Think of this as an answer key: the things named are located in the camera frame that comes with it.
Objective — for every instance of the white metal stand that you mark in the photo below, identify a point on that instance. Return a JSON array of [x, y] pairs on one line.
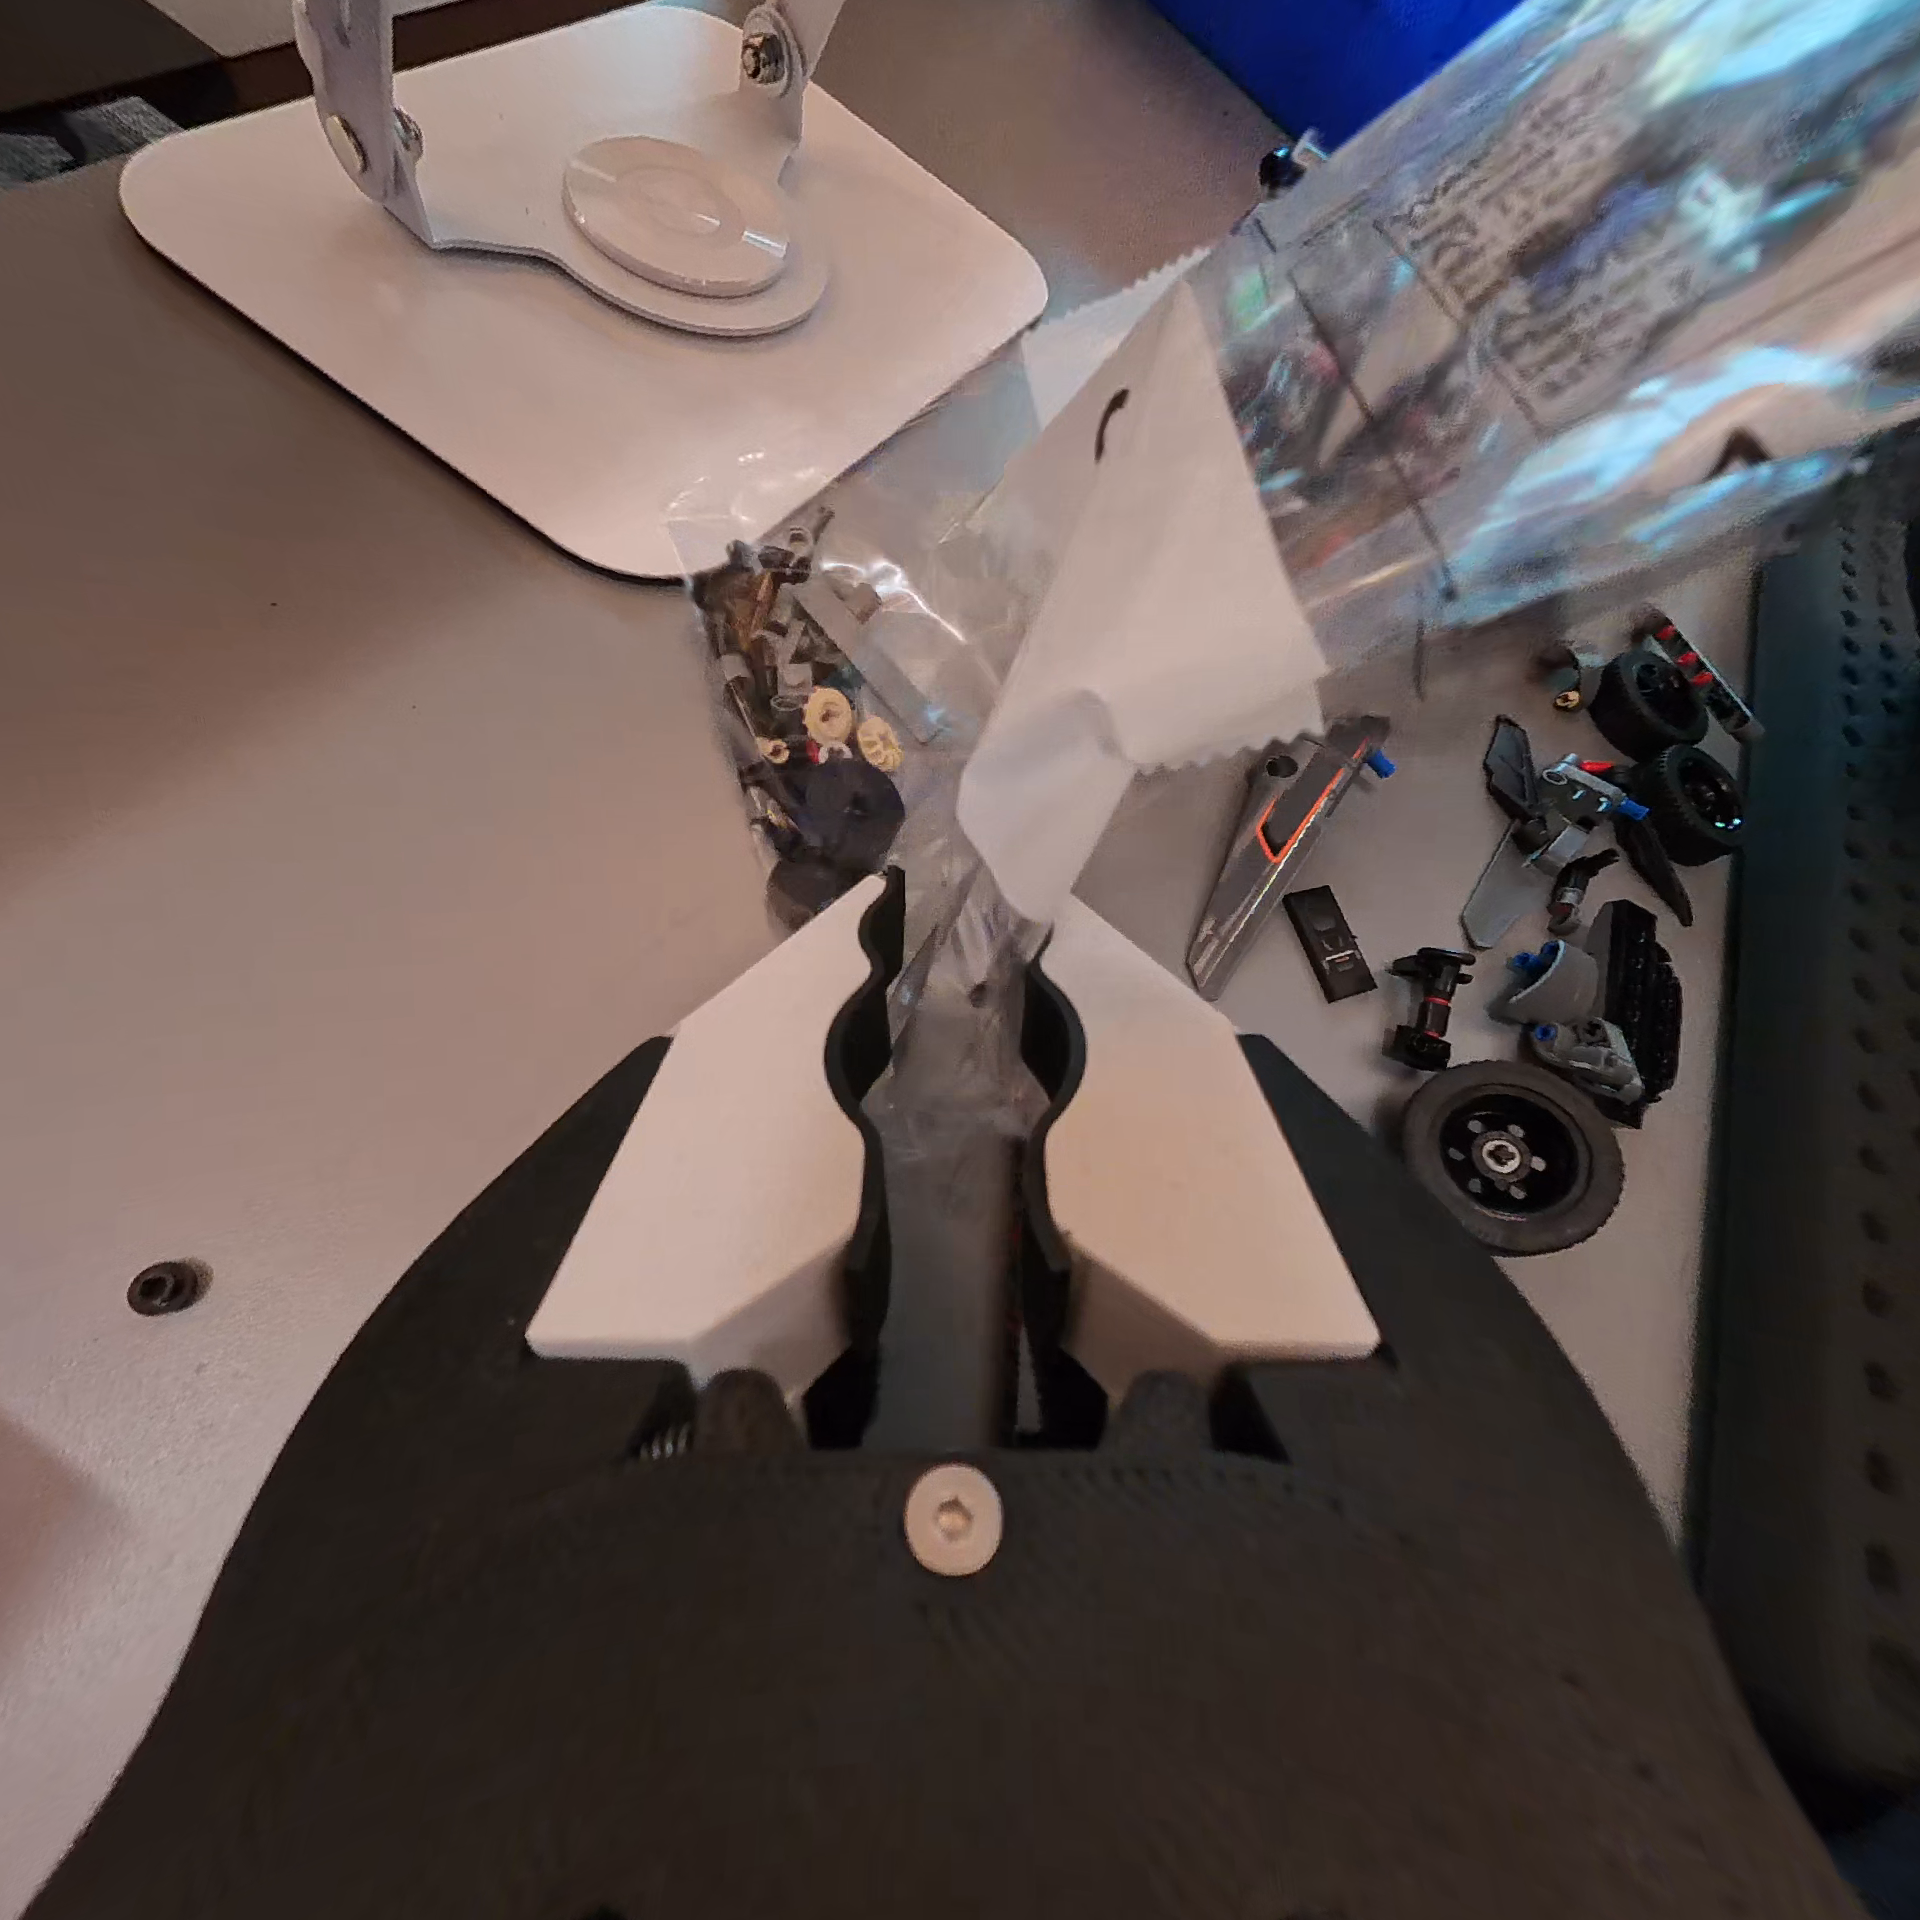
[[524, 375]]

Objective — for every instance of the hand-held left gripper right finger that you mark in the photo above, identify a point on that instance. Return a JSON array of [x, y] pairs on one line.
[[1214, 1201]]

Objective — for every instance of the plastic bag with lego pieces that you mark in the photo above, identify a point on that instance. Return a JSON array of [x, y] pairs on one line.
[[1155, 601]]

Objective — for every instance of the small dark lego tile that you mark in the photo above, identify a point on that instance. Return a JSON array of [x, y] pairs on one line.
[[1331, 944]]

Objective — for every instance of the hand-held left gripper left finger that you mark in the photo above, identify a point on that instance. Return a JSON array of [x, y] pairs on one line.
[[690, 1201]]

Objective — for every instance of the black lego wheel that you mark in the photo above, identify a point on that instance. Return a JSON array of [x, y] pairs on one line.
[[1643, 704], [1509, 1154], [1694, 810]]

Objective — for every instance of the blue plastic bin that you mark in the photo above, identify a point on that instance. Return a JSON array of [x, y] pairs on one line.
[[1321, 52]]

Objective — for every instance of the black lego fender assembly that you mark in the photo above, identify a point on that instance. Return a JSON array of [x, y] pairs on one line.
[[1643, 1005]]

